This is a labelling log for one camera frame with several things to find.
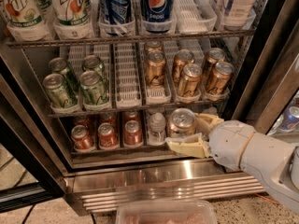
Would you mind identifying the blue pepsi bottle left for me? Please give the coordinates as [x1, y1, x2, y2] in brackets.
[100, 0, 132, 35]

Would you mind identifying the blue pepsi can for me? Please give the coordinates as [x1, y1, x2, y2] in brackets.
[278, 106, 299, 133]

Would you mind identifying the clear plastic food container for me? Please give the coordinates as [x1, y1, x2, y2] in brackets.
[115, 200, 218, 224]

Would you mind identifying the blue pepsi bottle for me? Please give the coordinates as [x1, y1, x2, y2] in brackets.
[100, 0, 132, 35]
[140, 0, 173, 34]

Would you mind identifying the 7up bottle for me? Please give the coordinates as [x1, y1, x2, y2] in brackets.
[1, 0, 45, 30]
[52, 0, 90, 27]

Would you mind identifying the green can front left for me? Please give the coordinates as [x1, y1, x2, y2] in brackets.
[43, 73, 78, 108]

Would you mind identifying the red can front middle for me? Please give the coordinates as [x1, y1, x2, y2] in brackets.
[98, 123, 118, 149]

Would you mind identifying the green can front right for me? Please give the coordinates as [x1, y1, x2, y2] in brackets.
[79, 71, 108, 105]

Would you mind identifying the water bottle left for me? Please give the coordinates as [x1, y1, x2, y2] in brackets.
[149, 112, 166, 146]

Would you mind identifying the stainless steel fridge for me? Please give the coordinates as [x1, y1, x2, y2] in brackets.
[1, 0, 298, 215]

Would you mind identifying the orange cable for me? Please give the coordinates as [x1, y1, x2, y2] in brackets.
[255, 192, 281, 206]

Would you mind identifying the red can front right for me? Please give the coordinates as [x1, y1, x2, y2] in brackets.
[124, 120, 142, 146]

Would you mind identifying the water bottle right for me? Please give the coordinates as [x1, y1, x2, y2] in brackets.
[204, 106, 218, 115]

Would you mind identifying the red can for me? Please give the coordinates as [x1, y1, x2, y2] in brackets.
[98, 123, 118, 149]
[71, 125, 94, 152]
[124, 120, 142, 146]

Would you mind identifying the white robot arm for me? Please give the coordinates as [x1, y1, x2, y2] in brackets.
[166, 108, 299, 213]

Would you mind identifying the empty white shelf tray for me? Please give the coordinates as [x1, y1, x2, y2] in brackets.
[114, 43, 142, 108]

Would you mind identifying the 7up bottle left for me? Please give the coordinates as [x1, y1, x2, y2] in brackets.
[1, 0, 45, 30]

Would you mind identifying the green can back left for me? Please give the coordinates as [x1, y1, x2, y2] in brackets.
[49, 57, 79, 93]

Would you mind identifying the blue pepsi bottle right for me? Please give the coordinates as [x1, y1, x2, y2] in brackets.
[140, 0, 173, 34]

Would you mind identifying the green can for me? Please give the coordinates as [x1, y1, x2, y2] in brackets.
[49, 57, 79, 93]
[43, 73, 78, 108]
[81, 54, 107, 81]
[79, 71, 108, 105]

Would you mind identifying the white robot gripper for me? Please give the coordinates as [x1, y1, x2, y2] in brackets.
[165, 113, 255, 169]

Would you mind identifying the white labelled bottle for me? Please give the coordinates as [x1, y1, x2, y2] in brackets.
[222, 0, 255, 30]

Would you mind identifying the red can front left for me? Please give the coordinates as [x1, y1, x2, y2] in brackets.
[71, 125, 94, 152]

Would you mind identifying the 7up bottle right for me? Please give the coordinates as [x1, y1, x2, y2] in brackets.
[52, 0, 90, 27]

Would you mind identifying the green can back right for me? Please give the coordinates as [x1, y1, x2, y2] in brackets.
[81, 54, 107, 81]

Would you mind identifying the water bottle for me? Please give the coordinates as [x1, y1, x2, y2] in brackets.
[204, 106, 218, 115]
[149, 112, 166, 146]

